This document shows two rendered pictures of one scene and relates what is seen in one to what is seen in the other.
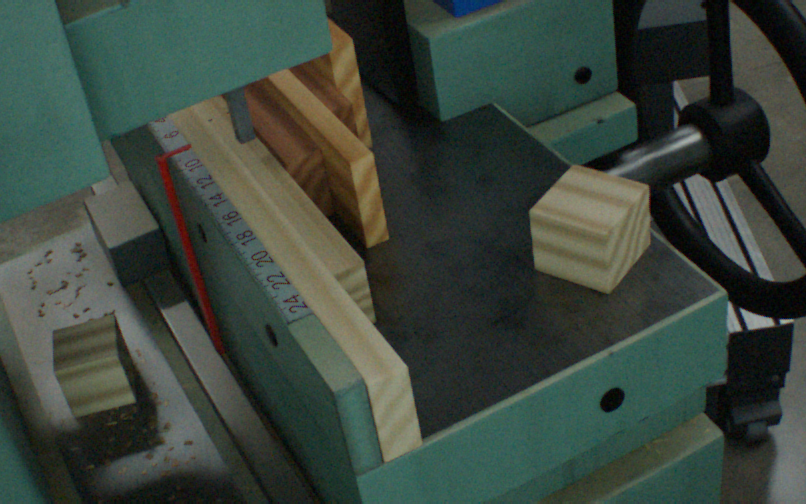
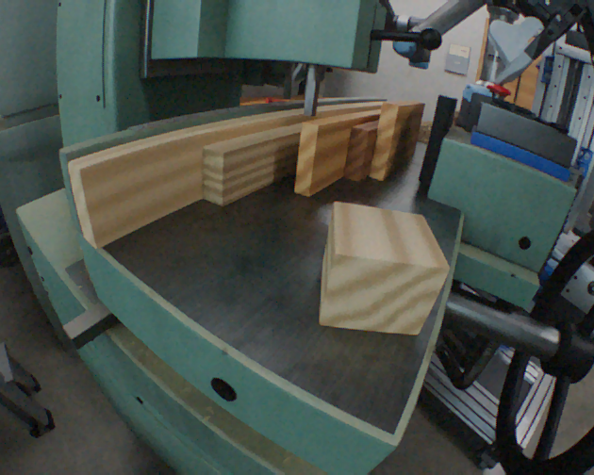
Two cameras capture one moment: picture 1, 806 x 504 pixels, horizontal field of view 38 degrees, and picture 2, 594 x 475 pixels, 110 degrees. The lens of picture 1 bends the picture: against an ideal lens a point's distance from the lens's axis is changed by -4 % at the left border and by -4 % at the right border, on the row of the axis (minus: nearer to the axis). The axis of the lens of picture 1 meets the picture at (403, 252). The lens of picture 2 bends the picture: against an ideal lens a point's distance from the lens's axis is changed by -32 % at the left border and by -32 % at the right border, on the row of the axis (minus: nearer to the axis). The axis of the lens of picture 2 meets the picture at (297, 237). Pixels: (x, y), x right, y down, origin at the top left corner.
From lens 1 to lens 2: 0.52 m
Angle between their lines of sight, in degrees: 40
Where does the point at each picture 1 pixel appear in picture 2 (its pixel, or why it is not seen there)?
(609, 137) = (511, 290)
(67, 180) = (182, 49)
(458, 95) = (444, 188)
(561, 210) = (351, 217)
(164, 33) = (267, 12)
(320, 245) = (234, 141)
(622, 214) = (383, 258)
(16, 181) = (169, 40)
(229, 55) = (292, 39)
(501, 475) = (145, 335)
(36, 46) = not seen: outside the picture
